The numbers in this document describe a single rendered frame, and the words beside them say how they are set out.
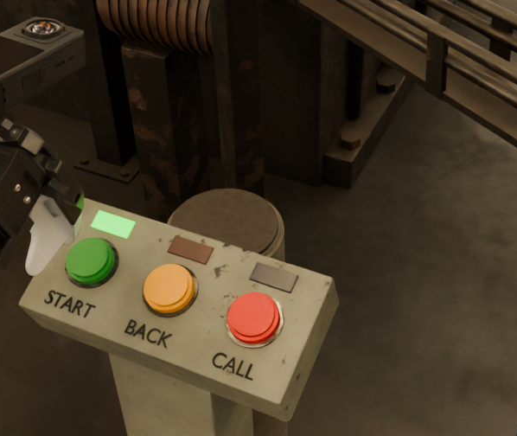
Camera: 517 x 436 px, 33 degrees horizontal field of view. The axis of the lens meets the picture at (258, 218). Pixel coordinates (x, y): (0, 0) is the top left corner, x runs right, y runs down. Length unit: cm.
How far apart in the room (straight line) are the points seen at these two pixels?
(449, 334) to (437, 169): 42
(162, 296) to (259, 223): 21
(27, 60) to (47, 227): 13
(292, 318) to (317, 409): 69
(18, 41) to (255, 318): 26
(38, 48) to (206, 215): 36
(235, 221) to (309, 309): 22
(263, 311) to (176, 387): 12
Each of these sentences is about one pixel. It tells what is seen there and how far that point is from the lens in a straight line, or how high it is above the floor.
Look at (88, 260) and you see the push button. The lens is 73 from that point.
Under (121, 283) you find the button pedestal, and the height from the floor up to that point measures 60.
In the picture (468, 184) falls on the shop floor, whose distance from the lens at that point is 174.
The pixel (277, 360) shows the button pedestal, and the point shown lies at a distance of 67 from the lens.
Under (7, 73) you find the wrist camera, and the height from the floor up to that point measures 83.
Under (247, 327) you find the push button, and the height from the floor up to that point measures 61.
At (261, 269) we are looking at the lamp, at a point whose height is 62.
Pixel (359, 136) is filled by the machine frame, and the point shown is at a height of 9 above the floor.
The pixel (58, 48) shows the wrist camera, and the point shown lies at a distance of 59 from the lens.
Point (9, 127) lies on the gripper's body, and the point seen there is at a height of 79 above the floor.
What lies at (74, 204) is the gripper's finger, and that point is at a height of 72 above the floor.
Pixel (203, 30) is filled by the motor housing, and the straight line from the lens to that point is 125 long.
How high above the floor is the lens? 112
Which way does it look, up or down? 43 degrees down
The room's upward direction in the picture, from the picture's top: 2 degrees counter-clockwise
